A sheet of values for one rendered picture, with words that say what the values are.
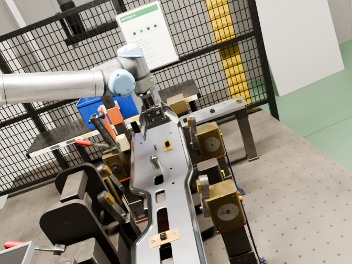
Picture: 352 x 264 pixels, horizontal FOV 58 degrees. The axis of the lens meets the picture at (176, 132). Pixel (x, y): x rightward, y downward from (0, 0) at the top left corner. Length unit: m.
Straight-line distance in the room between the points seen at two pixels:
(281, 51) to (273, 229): 2.59
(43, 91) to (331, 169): 1.09
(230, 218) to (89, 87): 0.52
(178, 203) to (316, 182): 0.62
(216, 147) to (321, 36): 2.77
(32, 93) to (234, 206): 0.60
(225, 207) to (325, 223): 0.44
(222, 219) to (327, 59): 3.09
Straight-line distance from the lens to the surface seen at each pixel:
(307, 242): 1.17
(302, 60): 3.68
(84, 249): 0.86
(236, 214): 0.91
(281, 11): 3.60
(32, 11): 3.58
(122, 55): 1.06
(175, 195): 0.99
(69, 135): 1.66
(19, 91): 0.88
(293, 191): 1.34
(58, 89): 0.89
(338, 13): 4.58
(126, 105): 1.55
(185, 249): 0.83
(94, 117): 1.18
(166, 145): 1.24
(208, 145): 1.17
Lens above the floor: 1.60
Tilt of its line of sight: 27 degrees down
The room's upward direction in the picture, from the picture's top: 21 degrees counter-clockwise
